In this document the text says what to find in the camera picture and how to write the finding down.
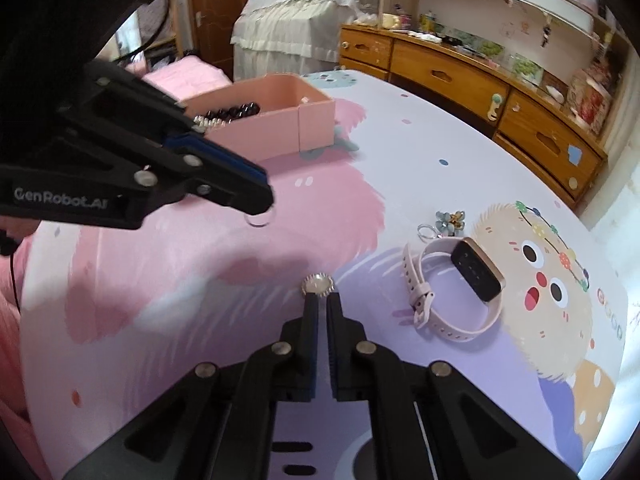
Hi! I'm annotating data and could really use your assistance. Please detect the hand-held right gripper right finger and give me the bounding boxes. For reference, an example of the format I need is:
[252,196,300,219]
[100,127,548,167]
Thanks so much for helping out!
[326,292,581,480]

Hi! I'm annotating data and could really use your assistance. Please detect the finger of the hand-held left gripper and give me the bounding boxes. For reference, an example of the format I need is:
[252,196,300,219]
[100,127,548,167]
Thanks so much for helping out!
[144,147,275,216]
[56,61,269,182]

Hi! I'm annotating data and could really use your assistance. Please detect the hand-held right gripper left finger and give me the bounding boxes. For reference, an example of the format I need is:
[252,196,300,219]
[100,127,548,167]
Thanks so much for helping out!
[60,294,321,480]

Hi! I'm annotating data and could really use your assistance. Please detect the black bead bracelet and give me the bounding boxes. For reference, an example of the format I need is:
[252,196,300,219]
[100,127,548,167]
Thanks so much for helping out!
[197,102,262,122]

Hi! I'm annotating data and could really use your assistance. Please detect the pink storage box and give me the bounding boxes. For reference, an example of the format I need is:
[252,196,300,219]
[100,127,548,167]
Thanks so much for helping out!
[177,73,336,164]

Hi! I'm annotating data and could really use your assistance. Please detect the cartoon printed tablecloth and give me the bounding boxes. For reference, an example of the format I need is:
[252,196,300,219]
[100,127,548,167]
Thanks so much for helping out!
[20,67,631,480]

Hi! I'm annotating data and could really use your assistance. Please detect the wooden door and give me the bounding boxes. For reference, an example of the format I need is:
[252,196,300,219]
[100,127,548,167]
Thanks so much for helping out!
[185,0,257,82]

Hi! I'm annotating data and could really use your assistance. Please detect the pink smart watch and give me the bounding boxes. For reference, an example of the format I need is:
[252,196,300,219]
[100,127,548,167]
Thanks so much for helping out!
[402,237,507,344]

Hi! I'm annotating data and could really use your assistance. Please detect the blue flower earrings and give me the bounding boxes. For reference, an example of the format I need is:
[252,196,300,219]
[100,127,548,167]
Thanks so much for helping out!
[433,209,469,236]

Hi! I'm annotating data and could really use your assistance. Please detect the wooden desk with drawers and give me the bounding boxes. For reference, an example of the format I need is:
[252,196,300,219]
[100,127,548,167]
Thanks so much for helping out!
[339,22,609,216]

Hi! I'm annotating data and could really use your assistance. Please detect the white floral curtain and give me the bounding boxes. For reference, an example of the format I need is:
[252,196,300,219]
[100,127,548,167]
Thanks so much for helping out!
[577,175,640,478]

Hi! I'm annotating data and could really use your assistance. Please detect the green leaf picture card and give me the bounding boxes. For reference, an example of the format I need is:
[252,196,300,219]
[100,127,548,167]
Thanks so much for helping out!
[507,54,545,86]

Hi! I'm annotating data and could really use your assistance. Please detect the wooden desk hutch shelf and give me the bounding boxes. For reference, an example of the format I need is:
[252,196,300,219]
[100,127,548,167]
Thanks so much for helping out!
[380,0,632,63]

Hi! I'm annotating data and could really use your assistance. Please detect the red patterned cup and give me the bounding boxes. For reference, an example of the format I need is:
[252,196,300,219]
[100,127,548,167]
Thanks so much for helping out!
[567,67,614,136]

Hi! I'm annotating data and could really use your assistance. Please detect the long white box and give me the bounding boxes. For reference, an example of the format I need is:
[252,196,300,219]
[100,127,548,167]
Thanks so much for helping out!
[514,0,596,34]

